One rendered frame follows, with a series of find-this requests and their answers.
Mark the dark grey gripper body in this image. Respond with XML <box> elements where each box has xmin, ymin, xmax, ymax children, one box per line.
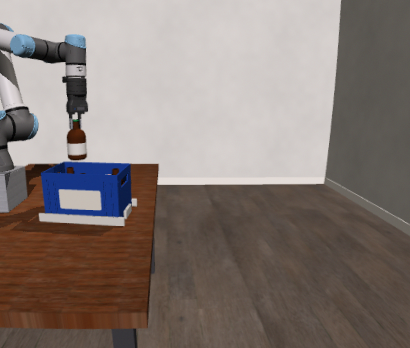
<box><xmin>62</xmin><ymin>65</ymin><xmax>88</xmax><ymax>113</ymax></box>

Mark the blue plastic crate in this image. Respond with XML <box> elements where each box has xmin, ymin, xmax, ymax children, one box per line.
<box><xmin>44</xmin><ymin>162</ymin><xmax>132</xmax><ymax>217</ymax></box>

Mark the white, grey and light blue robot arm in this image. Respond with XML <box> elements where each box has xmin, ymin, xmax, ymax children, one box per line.
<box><xmin>0</xmin><ymin>23</ymin><xmax>86</xmax><ymax>172</ymax></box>

